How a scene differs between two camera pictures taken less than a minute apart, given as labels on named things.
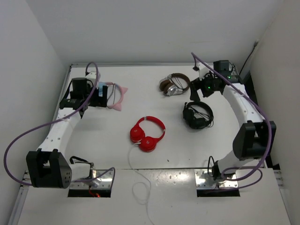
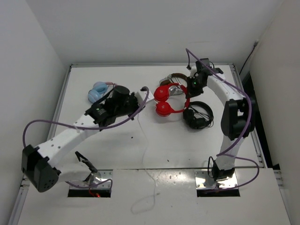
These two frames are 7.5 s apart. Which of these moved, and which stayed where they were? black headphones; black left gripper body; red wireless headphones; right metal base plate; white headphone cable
Moved: red wireless headphones; black left gripper body; white headphone cable
Stayed: black headphones; right metal base plate
